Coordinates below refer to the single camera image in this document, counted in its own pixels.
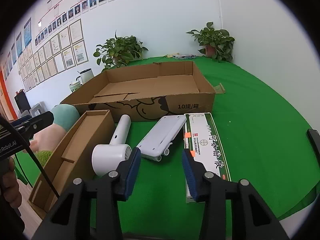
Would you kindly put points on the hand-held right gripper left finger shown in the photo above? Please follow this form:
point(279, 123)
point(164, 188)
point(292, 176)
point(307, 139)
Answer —
point(132, 172)

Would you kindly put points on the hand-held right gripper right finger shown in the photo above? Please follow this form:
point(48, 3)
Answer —
point(188, 170)

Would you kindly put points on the large cardboard box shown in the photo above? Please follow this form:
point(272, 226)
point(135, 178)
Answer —
point(150, 87)

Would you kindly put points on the green tablecloth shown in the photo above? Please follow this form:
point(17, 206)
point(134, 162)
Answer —
point(262, 120)

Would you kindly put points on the pothos plant in terracotta pot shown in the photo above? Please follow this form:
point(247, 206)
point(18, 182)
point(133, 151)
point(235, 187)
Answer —
point(212, 37)

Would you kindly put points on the black rectangular device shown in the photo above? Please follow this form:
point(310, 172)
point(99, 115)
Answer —
point(314, 142)

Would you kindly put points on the potted pothos plant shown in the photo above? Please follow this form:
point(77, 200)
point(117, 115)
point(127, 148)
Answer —
point(120, 50)

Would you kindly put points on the framed wall picture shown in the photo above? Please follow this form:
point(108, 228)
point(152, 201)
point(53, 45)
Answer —
point(60, 55)

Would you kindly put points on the wall chart of portrait photos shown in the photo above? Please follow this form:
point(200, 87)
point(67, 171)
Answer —
point(85, 6)

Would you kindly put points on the white plastic device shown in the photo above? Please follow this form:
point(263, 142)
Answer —
point(160, 137)

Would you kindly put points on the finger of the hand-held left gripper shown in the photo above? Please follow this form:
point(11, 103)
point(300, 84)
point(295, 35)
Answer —
point(17, 124)
point(40, 123)

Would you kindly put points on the green and white medicine box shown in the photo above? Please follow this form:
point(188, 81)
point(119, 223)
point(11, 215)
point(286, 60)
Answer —
point(207, 140)

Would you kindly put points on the blue wall poster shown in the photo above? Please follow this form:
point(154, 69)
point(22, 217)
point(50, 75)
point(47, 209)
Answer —
point(19, 45)
point(27, 32)
point(13, 55)

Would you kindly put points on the pink and teal plush toy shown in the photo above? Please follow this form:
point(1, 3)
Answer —
point(65, 115)

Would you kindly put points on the person's left hand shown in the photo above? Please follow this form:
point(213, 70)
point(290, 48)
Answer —
point(11, 182)

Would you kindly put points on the yellow packet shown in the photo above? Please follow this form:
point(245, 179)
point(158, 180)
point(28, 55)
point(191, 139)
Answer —
point(170, 55)

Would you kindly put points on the small cardboard scrap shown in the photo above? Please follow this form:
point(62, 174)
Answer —
point(219, 88)

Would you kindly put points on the patterned tissue pack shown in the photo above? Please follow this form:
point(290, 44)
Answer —
point(185, 56)

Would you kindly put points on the white electric kettle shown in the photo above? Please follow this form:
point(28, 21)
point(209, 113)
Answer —
point(86, 76)

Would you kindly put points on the green and white cup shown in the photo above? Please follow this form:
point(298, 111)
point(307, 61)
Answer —
point(74, 87)

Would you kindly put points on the white handheld fan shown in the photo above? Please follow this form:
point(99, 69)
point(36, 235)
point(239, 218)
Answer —
point(107, 157)

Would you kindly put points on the narrow cardboard box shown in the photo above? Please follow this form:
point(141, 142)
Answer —
point(82, 135)

